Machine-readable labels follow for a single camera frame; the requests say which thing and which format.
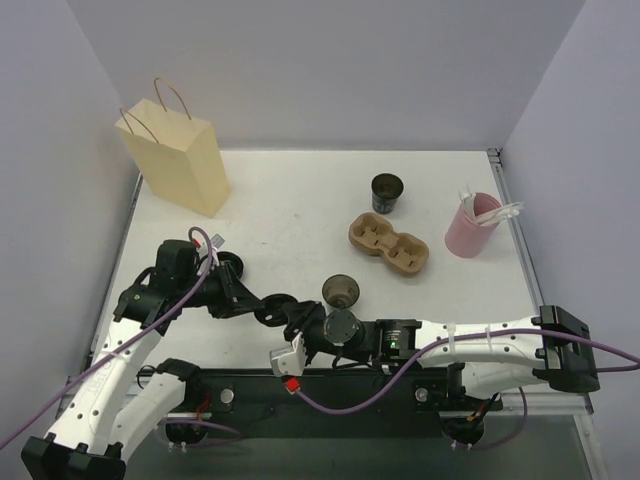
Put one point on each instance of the stack of black cup lids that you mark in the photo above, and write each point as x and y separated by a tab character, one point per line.
233	261

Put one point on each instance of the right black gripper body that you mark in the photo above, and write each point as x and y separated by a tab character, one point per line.
298	320

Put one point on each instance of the brown cardboard cup carrier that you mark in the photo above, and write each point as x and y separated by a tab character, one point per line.
402	252

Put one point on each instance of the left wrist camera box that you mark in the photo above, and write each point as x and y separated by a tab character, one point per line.
217	241

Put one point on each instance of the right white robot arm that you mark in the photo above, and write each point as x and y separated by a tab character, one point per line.
550	347

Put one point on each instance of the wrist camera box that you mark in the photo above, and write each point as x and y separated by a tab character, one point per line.
217	241
289	360

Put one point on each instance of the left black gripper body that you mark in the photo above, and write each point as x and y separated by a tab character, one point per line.
232	287

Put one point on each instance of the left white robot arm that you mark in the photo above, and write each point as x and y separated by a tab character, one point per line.
99	431

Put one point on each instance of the pink cylindrical utensil holder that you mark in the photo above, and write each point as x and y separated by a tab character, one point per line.
466	238

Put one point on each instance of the white plastic cutlery piece upright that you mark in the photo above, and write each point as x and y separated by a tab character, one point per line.
467	200

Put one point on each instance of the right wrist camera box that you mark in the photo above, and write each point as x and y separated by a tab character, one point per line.
289	360

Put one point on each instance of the black cup lid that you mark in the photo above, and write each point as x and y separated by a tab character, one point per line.
271	314

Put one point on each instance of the aluminium frame rail front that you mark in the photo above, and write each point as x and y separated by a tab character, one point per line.
540	400

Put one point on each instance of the beige paper bag with handles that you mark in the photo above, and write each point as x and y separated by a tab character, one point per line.
177	155

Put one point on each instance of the dark translucent cup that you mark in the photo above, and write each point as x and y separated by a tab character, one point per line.
340	291
386	188

